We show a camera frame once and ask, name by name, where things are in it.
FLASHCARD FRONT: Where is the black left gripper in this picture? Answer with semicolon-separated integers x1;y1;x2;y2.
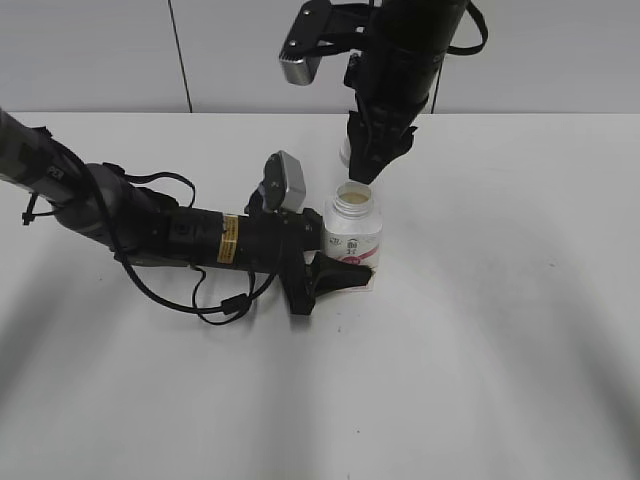
164;207;373;315

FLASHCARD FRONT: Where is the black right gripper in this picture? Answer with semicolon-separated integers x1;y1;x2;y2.
344;1;470;185

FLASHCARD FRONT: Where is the white plastic bottle cap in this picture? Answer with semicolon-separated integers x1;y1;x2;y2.
339;136;351;178

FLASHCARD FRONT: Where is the white yili changqing yogurt bottle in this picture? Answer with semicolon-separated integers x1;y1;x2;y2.
322;181;383;291

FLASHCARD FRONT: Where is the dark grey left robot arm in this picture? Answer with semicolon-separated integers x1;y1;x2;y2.
1;113;373;326

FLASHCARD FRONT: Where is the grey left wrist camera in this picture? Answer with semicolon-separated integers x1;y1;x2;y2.
258;150;306;213

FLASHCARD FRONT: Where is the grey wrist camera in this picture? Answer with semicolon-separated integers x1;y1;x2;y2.
278;0;379;86
258;150;306;213

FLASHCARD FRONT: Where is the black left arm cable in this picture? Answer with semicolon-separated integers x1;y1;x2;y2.
19;172;281;326

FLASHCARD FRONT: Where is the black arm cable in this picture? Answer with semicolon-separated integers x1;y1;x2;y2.
429;0;490;114
19;172;281;326

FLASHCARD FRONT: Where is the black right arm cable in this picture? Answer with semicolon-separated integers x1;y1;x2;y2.
429;0;490;114

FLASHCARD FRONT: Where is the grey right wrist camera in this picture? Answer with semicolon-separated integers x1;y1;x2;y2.
278;0;379;86

